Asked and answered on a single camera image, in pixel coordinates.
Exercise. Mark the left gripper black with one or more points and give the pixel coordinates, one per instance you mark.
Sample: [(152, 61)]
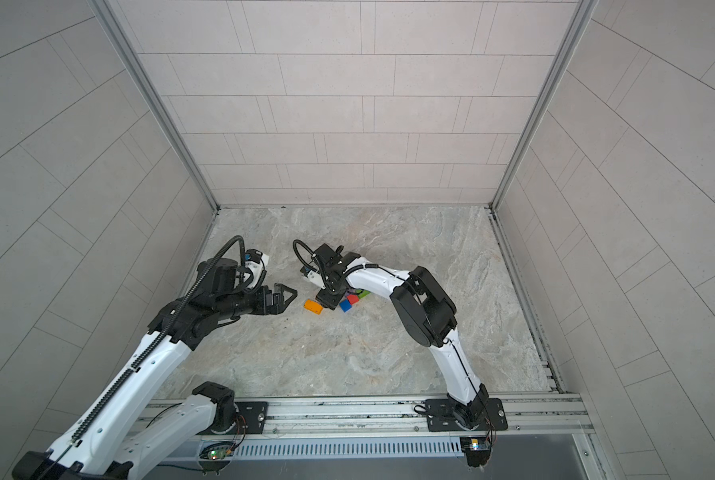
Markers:
[(266, 308)]

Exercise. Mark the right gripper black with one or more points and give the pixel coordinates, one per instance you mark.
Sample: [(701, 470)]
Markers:
[(327, 298)]

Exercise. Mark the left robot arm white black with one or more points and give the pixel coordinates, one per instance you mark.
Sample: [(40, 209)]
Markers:
[(229, 286)]

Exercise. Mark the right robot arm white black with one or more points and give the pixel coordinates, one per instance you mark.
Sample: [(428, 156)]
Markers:
[(424, 308)]

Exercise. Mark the orange wood block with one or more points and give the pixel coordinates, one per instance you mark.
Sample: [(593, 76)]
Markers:
[(313, 306)]

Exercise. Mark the blue wood cube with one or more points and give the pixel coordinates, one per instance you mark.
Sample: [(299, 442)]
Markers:
[(345, 306)]

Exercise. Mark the left controller board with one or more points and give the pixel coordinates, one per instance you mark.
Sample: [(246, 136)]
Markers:
[(218, 452)]

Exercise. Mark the controller board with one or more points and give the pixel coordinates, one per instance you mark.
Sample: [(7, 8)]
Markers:
[(218, 452), (477, 450)]

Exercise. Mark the perforated vent strip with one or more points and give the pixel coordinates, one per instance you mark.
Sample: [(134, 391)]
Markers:
[(333, 448)]

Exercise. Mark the right controller board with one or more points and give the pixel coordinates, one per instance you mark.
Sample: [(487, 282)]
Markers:
[(477, 450)]

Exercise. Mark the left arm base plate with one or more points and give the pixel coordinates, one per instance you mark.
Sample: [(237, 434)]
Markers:
[(249, 417)]

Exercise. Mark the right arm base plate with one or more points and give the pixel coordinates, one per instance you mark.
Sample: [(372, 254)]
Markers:
[(439, 415)]

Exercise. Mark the aluminium mounting rail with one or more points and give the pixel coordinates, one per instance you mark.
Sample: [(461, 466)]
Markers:
[(401, 416)]

